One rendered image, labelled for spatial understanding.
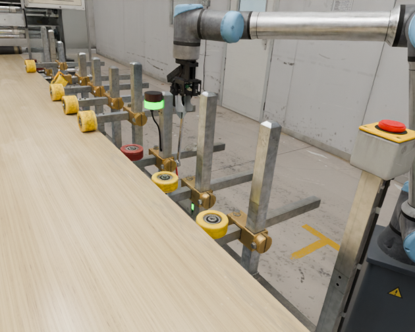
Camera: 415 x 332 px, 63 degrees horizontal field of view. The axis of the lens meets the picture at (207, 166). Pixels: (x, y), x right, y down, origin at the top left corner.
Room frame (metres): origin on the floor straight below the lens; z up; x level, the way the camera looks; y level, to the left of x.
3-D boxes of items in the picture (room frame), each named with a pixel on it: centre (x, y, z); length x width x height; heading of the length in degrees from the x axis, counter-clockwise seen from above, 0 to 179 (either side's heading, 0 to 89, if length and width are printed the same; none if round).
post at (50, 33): (2.55, 1.19, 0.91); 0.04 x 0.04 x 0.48; 36
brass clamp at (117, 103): (1.56, 0.47, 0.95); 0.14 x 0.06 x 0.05; 36
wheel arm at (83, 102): (1.61, 0.43, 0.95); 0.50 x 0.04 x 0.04; 126
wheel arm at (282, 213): (0.82, -0.18, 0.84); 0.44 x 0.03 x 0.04; 126
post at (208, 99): (0.94, 0.01, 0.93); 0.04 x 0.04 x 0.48; 36
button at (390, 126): (0.53, -0.29, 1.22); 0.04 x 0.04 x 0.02
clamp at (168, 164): (1.16, 0.17, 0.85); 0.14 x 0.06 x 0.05; 36
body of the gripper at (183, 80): (1.18, 0.10, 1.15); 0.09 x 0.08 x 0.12; 36
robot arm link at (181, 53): (1.19, 0.10, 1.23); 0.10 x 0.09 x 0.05; 126
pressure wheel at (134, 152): (1.11, 0.27, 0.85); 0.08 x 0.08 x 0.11
